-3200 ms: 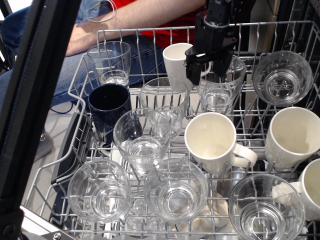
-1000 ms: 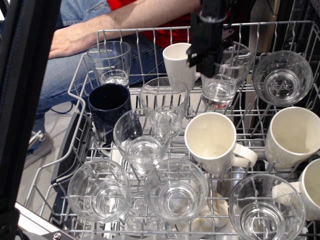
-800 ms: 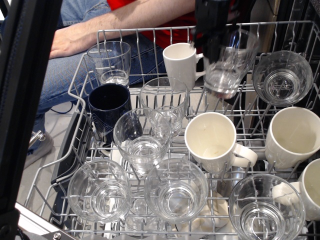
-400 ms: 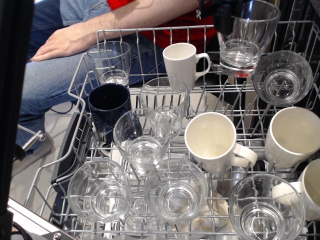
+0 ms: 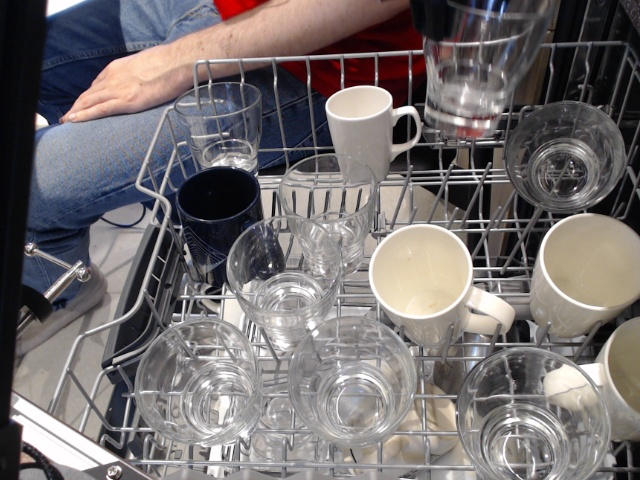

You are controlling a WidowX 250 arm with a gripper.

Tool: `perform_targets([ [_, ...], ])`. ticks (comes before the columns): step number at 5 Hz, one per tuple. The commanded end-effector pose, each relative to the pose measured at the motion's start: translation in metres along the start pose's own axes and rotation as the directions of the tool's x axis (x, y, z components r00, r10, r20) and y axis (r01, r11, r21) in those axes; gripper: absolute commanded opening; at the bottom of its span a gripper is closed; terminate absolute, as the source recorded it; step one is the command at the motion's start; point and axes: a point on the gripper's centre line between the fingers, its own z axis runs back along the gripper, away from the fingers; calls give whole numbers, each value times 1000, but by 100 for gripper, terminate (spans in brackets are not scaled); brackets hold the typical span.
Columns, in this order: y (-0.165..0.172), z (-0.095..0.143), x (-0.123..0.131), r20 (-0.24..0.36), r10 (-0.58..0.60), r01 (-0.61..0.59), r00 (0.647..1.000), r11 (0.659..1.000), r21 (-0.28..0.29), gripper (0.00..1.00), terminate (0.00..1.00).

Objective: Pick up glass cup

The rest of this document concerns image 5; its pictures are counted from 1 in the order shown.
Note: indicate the chrome metal handle bar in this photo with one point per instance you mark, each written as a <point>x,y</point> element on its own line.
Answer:
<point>38,307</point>

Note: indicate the person's bare forearm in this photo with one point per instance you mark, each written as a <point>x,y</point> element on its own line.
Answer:
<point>282,28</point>

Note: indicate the person's bare hand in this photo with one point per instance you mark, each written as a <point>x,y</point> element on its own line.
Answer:
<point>131,84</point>

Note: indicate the clear glass cup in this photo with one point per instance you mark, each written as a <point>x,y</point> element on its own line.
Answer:
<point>565,156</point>
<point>528,413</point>
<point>198,383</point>
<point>352,381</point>
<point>472,74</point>
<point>337,192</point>
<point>285,272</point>

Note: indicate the white mug far right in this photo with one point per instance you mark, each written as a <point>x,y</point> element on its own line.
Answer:
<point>613,378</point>

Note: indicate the tall clear glass back left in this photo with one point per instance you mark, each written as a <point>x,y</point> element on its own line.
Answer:
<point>222,124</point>

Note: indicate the grey shoe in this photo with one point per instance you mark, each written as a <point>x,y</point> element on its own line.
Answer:
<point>90,294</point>

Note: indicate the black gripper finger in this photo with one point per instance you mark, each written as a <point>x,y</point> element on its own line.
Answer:
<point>432,18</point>

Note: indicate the white mug back centre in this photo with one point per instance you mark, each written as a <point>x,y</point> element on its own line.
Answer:
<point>361,121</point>

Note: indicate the white mug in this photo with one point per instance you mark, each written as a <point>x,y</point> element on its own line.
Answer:
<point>586,271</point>
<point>361,121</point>
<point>423,278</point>
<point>613,378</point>

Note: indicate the white cloth under rack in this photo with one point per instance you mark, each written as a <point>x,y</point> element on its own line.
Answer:
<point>428,430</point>

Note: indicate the dark navy mug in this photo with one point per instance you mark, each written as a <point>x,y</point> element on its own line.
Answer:
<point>215,206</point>

